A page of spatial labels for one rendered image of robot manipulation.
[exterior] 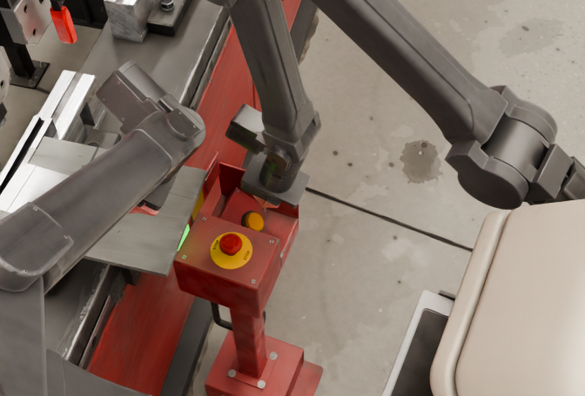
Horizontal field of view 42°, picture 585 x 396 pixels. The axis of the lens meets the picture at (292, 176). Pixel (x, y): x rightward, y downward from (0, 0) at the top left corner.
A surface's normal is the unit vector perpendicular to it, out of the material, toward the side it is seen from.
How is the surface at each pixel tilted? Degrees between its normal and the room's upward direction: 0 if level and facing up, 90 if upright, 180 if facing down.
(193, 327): 0
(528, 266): 42
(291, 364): 4
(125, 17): 90
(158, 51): 0
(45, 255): 52
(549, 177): 38
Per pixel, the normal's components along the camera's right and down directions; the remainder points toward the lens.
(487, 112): 0.47, -0.10
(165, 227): 0.00, -0.57
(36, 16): 0.97, 0.20
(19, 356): 0.68, -0.67
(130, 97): -0.21, 0.20
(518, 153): 0.16, -0.33
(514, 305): -0.62, -0.65
